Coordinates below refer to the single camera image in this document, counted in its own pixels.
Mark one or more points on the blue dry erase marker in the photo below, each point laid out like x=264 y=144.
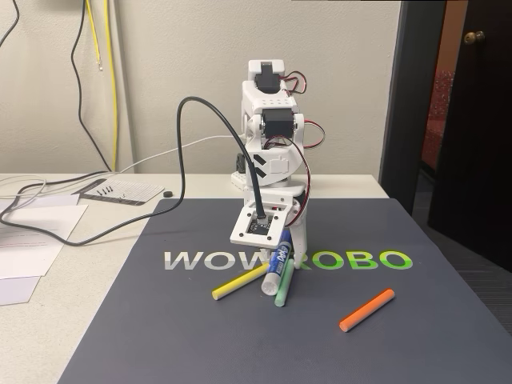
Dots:
x=276 y=272

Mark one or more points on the yellow chalk stick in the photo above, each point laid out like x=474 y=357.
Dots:
x=240 y=282

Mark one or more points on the green chalk stick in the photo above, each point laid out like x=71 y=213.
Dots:
x=282 y=292

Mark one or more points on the orange chalk stick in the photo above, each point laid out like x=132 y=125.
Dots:
x=366 y=310

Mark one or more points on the gray mat with lettering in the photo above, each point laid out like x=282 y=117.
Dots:
x=200 y=340

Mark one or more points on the small black round cap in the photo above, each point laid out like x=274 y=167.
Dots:
x=168 y=194

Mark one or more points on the lined card with screws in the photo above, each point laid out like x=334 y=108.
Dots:
x=132 y=192

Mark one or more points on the dark brown door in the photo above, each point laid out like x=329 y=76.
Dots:
x=476 y=140

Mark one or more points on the large white paper sheet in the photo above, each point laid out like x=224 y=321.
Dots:
x=36 y=244

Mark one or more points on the brass door knob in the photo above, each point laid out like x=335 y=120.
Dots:
x=474 y=37

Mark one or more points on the small white paper sheet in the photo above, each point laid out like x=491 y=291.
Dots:
x=16 y=290

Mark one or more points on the white framed camera board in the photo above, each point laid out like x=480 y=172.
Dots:
x=248 y=234

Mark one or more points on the dark gray door frame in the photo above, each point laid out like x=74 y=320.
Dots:
x=412 y=100

